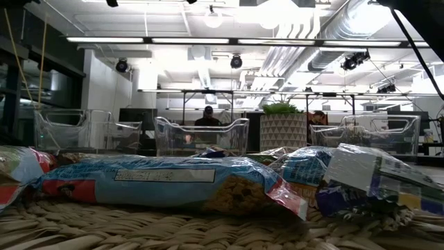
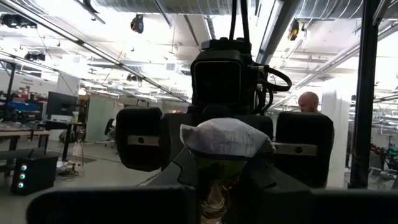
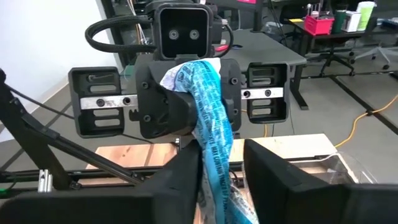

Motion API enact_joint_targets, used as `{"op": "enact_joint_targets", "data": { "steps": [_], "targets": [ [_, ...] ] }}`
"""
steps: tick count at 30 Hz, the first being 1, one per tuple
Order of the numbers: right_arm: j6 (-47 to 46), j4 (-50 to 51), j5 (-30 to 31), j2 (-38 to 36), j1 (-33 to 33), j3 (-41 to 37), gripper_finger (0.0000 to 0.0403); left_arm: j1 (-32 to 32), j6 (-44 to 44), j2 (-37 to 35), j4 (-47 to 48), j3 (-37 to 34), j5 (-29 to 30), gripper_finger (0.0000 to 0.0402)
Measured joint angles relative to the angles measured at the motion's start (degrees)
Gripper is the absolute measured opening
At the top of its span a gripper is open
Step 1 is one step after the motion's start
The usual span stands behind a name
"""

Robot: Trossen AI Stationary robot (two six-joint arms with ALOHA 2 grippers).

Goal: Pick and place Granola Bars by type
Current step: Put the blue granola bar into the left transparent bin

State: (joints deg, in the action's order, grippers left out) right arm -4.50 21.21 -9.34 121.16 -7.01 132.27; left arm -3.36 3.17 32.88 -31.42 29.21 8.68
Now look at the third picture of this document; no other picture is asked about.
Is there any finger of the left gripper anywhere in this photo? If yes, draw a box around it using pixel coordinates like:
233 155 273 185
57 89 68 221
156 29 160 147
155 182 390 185
135 58 200 140
218 57 243 132

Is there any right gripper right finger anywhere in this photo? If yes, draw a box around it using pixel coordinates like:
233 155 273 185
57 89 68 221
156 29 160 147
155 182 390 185
243 138 398 224

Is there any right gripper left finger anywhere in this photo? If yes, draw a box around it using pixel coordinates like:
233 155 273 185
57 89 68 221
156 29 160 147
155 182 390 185
0 139 203 224

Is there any blue granola bar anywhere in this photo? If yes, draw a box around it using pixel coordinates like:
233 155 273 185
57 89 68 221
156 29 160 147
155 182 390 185
159 58 259 224

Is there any dark grey desk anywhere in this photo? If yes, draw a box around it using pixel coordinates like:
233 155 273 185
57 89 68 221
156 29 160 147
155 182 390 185
214 29 309 111

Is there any clear plastic bin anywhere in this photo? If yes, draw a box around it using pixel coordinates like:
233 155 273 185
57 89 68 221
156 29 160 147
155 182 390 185
289 152 379 184

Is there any red storage box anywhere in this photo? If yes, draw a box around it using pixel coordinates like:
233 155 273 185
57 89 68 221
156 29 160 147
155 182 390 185
303 14 335 35

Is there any black office desk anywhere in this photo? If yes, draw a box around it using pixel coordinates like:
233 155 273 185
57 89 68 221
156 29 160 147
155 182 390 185
284 17 398 77

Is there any dark green tumbler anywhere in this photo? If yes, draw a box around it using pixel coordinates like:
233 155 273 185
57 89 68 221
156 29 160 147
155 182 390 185
331 9 348 34

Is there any white box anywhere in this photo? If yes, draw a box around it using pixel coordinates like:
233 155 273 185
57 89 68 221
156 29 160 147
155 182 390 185
341 11 363 33

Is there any pale green container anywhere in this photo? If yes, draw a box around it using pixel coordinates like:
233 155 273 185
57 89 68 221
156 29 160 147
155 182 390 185
356 1 376 31

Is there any black sleeved cable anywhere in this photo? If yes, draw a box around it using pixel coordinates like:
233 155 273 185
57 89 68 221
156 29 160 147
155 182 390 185
84 14 158 54

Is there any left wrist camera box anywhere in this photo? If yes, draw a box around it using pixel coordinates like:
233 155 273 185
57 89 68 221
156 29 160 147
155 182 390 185
153 2 216 62

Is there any black aluminium frame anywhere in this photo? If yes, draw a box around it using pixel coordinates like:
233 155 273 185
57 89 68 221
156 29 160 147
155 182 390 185
0 0 178 200

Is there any yellow extension cable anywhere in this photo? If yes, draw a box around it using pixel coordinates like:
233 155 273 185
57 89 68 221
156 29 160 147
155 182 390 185
334 94 398 149

